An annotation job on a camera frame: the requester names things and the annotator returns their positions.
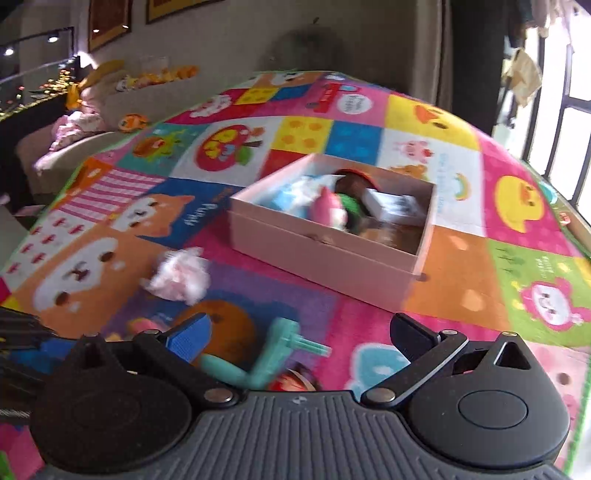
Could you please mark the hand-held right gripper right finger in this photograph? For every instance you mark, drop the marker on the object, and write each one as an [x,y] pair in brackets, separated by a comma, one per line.
[413,334]

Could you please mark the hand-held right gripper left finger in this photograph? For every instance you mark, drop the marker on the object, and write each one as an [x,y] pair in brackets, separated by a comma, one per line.
[189,339]

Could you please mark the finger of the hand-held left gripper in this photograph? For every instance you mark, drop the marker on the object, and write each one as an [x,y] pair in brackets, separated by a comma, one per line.
[21,323]

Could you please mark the pink and white fluffy bag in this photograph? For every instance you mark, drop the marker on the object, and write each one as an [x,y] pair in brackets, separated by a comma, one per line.
[180,277]

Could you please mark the toy with teal crank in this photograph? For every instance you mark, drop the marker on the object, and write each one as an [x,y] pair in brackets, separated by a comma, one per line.
[272,350]

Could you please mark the pink cardboard box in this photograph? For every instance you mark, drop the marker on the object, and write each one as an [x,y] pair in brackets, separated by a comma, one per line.
[323,263]

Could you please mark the pink plush toy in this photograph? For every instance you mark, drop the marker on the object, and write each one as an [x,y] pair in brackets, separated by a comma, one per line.
[328,207]

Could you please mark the crochet doll with red hat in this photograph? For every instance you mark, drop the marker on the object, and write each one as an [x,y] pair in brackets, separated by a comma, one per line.
[352,187]

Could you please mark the blue and white packet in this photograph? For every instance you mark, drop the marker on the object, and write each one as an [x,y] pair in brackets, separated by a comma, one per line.
[286,196]

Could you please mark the colourful printed play mat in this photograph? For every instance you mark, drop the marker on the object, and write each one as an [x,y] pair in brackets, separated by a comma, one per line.
[461,286]

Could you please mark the pink cloth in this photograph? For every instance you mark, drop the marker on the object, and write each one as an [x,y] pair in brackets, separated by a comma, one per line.
[76,131]

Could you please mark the orange round plush toy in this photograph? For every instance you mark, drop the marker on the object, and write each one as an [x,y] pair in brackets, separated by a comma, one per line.
[134,123]

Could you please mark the beige sofa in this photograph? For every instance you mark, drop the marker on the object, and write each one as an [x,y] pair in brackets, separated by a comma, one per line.
[124,104]

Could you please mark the large yellow plush toy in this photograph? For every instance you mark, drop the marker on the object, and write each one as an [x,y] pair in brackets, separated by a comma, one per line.
[97,83]

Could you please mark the yellow-orange plush toy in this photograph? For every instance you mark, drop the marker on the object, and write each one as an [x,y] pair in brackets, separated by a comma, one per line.
[143,78]

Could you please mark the small orange plush toy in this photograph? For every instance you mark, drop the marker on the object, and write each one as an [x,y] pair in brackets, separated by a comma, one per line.
[184,73]

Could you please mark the hanging pale cloth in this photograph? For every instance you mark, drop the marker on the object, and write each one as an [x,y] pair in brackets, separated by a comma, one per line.
[521,76]

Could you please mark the beige curtain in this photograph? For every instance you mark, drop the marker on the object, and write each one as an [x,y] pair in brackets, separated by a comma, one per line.
[431,46]

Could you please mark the hanging laundry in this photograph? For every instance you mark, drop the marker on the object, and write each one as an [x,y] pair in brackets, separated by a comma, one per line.
[549,16]

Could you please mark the dark window frame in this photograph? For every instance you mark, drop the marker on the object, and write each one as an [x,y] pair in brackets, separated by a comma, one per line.
[480,69]

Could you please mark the narrow framed wall picture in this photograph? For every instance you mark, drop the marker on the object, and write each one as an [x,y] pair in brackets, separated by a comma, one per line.
[110,23]

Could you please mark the wide framed wall picture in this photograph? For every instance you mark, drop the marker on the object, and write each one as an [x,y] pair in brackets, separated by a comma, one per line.
[184,9]

